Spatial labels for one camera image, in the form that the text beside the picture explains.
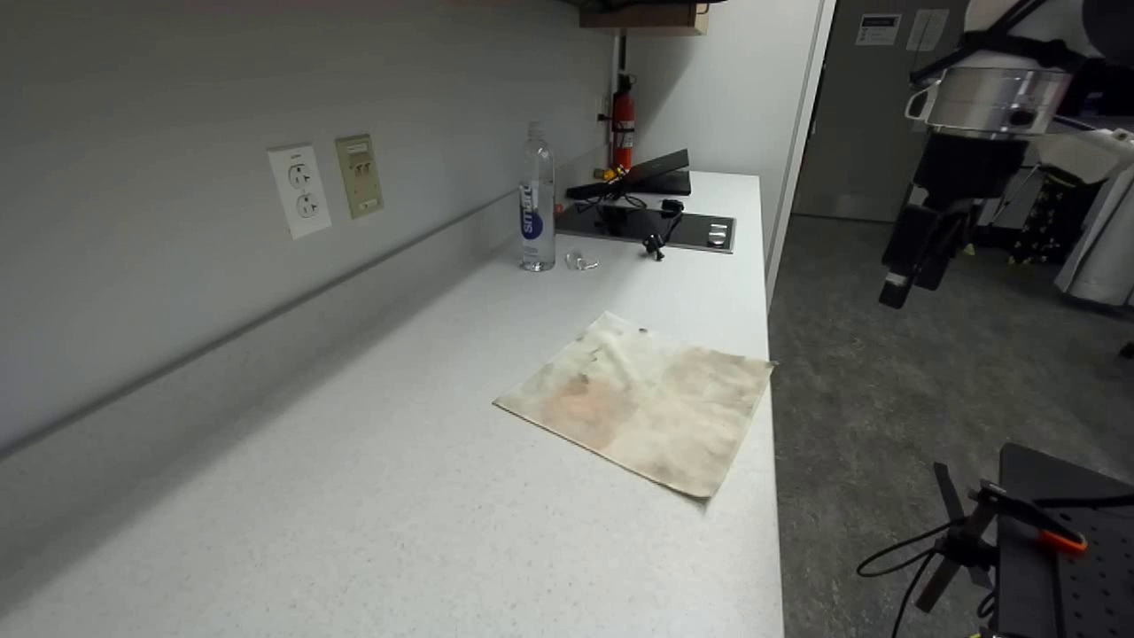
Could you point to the black perforated table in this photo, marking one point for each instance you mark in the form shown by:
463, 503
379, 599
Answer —
1063, 569

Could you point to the black glass cooktop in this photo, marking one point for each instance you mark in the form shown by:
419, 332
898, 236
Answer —
589, 220

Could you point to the white wall power outlet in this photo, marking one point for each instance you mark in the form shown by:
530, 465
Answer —
298, 194

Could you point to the small clear plastic piece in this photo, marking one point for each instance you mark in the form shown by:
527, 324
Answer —
575, 256

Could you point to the black mini tripod mount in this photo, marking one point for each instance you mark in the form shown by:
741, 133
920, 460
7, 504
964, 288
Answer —
660, 227

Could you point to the white paper wall notice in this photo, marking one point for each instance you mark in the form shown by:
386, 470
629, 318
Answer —
878, 29
926, 29

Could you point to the red fire extinguisher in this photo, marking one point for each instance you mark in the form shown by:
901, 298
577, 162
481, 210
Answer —
622, 126

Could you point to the small white knob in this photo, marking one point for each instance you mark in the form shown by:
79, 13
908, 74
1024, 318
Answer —
716, 236

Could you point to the black tripod stand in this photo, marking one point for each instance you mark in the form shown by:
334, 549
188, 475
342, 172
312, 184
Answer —
952, 551

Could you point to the black flat angled panel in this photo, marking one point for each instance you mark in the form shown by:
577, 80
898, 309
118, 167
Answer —
644, 179

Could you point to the beige wall plate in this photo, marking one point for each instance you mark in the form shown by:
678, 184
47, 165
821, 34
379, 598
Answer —
358, 174

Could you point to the wooden upper cabinet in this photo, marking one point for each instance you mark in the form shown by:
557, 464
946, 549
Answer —
644, 17

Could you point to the stained beige cloth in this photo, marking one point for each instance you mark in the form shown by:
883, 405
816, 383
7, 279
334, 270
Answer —
660, 414

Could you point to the grey door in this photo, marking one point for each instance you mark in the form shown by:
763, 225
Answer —
853, 130

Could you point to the clear plastic water bottle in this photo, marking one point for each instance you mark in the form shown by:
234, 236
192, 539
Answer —
536, 217

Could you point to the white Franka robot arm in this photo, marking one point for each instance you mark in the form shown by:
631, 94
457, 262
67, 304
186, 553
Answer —
1091, 225

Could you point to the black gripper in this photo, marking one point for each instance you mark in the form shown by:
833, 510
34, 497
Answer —
933, 243

